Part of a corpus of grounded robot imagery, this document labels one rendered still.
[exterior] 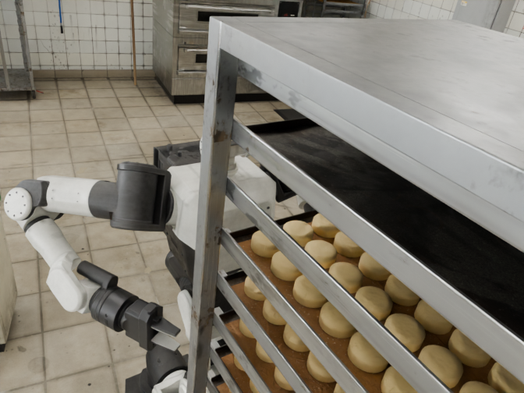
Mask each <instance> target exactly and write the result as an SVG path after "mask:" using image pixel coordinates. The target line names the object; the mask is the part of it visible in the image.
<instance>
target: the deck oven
mask: <svg viewBox="0 0 524 393"><path fill-rule="evenodd" d="M152 6H153V70H154V72H155V73H156V80H157V81H158V82H159V84H160V85H161V87H162V88H163V90H164V91H165V93H166V94H167V95H168V96H169V98H170V99H171V101H172V102H173V104H199V103H204V98H205V85H206V72H207V48H208V35H209V22H210V16H231V17H233V16H252V17H301V12H302V7H303V0H152ZM244 101H279V100H278V99H277V98H276V97H273V96H272V95H270V94H269V93H267V92H266V91H264V90H262V89H260V88H259V87H258V86H256V85H254V84H253V83H251V82H250V81H248V80H246V79H245V78H243V77H241V76H240V75H239V74H238V76H237V84H236V92H235V102H244Z"/></svg>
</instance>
